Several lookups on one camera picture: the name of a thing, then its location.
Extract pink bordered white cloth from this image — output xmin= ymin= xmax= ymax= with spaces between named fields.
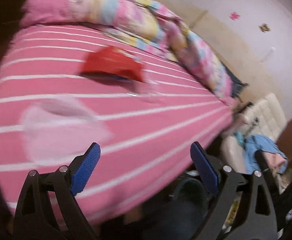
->
xmin=20 ymin=95 xmax=112 ymax=165

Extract red plastic bag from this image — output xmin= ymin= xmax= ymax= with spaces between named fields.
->
xmin=80 ymin=46 xmax=145 ymax=82

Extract black round trash bin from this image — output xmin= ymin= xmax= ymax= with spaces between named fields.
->
xmin=165 ymin=177 xmax=215 ymax=233

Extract blue clothing on chair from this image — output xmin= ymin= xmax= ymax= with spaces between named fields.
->
xmin=234 ymin=132 xmax=288 ymax=174

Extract cream leather office chair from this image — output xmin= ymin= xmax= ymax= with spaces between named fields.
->
xmin=221 ymin=93 xmax=287 ymax=173

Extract pink striped bed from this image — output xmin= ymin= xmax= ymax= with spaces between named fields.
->
xmin=0 ymin=25 xmax=233 ymax=224

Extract dark blue pillow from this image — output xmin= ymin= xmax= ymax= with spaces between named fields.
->
xmin=223 ymin=64 xmax=249 ymax=98

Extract pink bear sticker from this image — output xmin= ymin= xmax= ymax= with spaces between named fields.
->
xmin=229 ymin=12 xmax=241 ymax=21

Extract colourful striped cartoon duvet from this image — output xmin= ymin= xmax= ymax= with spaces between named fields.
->
xmin=20 ymin=0 xmax=235 ymax=106

